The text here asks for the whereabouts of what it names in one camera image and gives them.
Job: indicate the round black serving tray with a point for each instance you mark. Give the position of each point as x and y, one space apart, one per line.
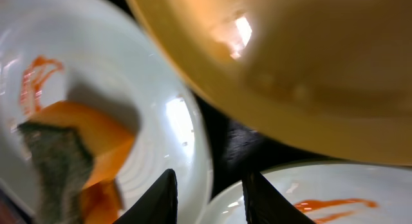
235 147

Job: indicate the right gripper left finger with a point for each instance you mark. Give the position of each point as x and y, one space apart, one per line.
158 205

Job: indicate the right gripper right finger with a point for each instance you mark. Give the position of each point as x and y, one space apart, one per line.
264 204

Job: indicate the pale green plate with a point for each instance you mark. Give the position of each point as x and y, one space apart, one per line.
343 192
89 51

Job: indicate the orange green scrub sponge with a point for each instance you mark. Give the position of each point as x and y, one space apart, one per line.
77 152

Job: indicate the yellow dirty plate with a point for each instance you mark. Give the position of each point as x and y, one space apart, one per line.
328 76

